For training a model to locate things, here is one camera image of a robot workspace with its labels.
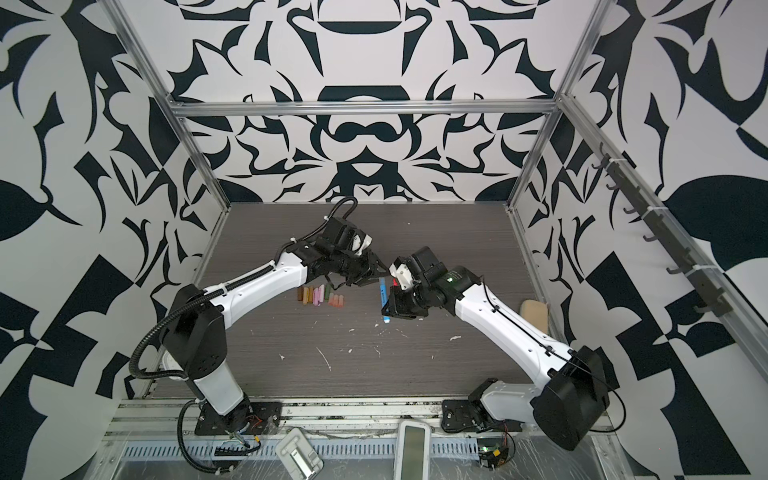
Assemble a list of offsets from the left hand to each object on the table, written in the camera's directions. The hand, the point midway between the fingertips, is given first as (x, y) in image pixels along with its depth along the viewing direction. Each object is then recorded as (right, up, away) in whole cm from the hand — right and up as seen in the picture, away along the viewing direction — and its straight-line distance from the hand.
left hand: (393, 269), depth 79 cm
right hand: (-2, -9, -5) cm, 11 cm away
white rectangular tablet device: (+4, -40, -13) cm, 42 cm away
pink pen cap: (-24, -10, +15) cm, 30 cm away
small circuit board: (+23, -43, -8) cm, 49 cm away
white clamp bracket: (-21, -41, -11) cm, 47 cm away
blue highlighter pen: (-3, -6, -2) cm, 7 cm away
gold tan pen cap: (-25, -9, +15) cm, 31 cm away
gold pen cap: (-27, -10, +15) cm, 32 cm away
